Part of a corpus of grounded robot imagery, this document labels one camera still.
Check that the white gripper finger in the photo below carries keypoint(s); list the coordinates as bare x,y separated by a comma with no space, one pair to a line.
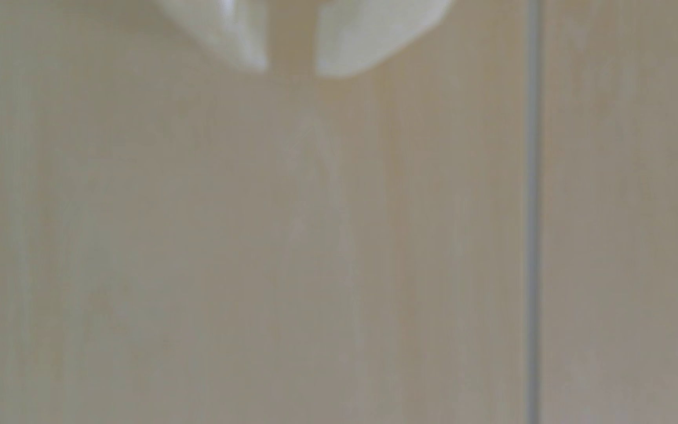
221,26
368,29

